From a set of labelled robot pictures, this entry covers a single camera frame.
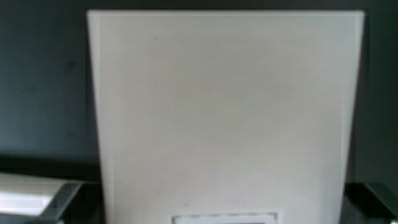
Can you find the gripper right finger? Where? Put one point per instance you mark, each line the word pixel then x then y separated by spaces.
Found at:
pixel 370 204

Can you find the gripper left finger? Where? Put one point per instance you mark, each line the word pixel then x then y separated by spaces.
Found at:
pixel 75 207

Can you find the white cabinet top block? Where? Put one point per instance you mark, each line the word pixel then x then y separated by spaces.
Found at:
pixel 225 89

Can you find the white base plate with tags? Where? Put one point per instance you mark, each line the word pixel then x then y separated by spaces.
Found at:
pixel 27 192

